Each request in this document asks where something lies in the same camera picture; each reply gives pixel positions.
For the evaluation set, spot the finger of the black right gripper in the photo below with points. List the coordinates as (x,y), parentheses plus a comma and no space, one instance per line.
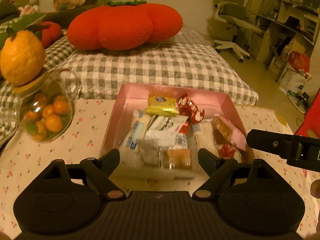
(270,142)

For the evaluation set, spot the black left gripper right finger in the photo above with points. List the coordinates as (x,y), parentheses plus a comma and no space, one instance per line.
(219,172)

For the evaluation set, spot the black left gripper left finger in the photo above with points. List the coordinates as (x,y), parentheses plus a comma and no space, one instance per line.
(97,174)

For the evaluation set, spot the red white candy bag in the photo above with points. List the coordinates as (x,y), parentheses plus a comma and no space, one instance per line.
(187,107)
(229,151)

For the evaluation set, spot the white orange cracker packet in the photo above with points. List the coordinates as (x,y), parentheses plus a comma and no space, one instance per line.
(203,135)

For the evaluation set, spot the pink wafer snack packet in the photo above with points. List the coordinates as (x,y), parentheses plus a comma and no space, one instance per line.
(230,132)

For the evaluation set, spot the tan beef snack packet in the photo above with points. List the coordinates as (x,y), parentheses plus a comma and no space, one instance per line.
(178,159)

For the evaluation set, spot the white packet with red label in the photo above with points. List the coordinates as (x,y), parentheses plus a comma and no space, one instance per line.
(182,137)

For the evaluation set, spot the small grey silver packet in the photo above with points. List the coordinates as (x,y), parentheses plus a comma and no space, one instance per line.
(149,149)

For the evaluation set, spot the white monkey snack packet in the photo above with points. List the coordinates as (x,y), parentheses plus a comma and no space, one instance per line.
(165,128)

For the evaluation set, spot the yellow snack packet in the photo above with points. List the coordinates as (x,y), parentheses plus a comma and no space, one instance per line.
(161,105)

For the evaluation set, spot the person's right hand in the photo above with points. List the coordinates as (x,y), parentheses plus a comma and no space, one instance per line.
(315,192)

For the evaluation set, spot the white plastic bag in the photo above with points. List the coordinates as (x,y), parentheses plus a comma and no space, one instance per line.
(292,81)

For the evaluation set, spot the blue white packet in box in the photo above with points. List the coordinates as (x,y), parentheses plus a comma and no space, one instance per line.
(139,124)

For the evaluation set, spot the pink and silver box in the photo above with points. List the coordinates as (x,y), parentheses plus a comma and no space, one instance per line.
(135,96)

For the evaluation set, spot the cherry print tablecloth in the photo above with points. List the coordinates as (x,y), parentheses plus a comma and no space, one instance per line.
(23,159)

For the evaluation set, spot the glass jar with tangerines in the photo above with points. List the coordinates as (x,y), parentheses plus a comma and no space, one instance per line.
(45,104)

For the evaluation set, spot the red gift bag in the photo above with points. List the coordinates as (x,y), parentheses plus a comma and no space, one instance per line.
(300,63)

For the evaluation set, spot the grey checked quilt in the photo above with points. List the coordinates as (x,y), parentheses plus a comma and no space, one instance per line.
(185,61)

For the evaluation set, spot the wooden desk with shelves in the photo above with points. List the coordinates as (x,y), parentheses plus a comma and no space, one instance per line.
(292,27)

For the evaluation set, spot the large orange citrus fruit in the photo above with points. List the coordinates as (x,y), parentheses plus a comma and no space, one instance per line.
(22,57)

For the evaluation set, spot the white office chair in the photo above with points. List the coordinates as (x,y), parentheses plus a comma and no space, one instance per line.
(233,12)

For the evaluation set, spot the small red tomato cushion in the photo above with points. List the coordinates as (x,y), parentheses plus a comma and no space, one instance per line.
(50,32)

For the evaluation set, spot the large red tomato cushion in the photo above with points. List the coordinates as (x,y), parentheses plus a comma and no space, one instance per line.
(124,26)

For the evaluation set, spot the green white patterned pillow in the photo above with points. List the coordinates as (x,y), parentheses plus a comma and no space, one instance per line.
(20,23)

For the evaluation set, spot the pink plush toy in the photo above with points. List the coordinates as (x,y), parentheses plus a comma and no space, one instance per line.
(60,5)

